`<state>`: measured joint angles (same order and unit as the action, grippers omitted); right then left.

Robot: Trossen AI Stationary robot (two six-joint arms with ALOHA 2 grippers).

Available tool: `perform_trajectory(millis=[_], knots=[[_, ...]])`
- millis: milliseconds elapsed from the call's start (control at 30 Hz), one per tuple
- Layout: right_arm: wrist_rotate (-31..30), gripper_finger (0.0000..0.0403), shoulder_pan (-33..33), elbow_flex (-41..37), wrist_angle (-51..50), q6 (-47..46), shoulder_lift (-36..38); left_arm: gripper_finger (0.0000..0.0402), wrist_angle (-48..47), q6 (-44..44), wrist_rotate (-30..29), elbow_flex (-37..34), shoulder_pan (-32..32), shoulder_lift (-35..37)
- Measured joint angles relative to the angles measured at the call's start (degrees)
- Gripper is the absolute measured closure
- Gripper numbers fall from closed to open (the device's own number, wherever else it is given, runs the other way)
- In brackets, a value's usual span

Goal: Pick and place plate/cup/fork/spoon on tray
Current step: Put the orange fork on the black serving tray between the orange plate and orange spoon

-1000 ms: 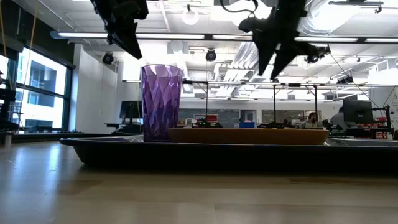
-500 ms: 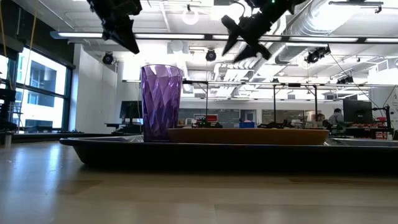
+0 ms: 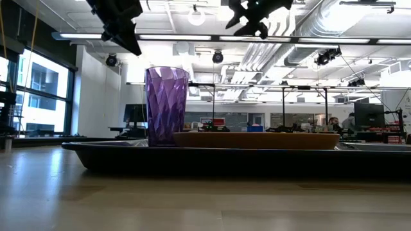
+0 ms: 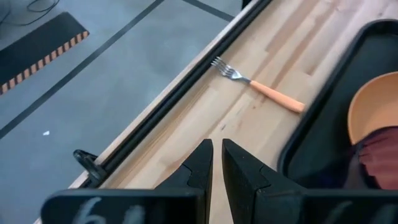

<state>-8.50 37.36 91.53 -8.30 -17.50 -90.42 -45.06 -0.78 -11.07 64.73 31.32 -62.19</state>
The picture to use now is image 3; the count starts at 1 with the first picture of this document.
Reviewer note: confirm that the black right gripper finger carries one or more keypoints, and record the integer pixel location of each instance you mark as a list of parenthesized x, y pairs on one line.
[(255, 30), (236, 18)]

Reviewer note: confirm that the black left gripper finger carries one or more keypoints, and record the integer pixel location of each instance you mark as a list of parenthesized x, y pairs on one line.
[(128, 41)]

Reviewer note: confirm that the purple faceted plastic cup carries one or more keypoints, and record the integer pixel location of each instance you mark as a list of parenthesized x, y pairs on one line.
[(165, 106)]

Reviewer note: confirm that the black background robot arm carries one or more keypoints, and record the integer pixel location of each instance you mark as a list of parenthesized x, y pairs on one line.
[(284, 129), (212, 127)]

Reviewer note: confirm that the black plastic tray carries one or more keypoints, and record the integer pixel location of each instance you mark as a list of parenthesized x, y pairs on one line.
[(224, 162)]

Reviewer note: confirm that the black ceiling spotlight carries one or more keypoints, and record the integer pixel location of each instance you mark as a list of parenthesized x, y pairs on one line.
[(356, 82), (327, 56), (217, 56), (111, 60)]

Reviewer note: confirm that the black overhead light bar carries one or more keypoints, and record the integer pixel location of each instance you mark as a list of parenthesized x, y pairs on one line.
[(215, 38)]

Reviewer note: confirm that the white round ceiling lamp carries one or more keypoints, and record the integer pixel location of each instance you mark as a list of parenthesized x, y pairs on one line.
[(196, 16)]

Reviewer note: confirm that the small black computer monitor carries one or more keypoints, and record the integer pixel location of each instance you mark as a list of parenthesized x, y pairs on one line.
[(135, 112)]

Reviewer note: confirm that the red sign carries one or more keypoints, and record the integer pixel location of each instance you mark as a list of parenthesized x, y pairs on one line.
[(218, 121)]

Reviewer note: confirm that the blue box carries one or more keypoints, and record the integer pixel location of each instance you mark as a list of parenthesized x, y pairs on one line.
[(255, 129)]

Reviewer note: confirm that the person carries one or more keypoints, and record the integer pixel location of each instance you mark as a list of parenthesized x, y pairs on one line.
[(350, 121), (334, 123)]

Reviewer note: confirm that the black metal rack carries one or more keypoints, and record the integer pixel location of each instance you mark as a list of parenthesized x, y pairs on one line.
[(6, 106)]

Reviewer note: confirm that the large black computer monitor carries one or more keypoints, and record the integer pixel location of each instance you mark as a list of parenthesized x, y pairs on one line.
[(369, 115)]

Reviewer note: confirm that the silver ventilation duct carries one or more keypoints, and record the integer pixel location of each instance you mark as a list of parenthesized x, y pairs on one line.
[(321, 19)]

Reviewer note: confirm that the black metal frame stand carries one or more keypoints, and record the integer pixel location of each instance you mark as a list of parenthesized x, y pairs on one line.
[(283, 106), (213, 102)]

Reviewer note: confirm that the black window frame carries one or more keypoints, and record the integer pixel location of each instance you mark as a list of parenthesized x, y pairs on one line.
[(69, 106)]

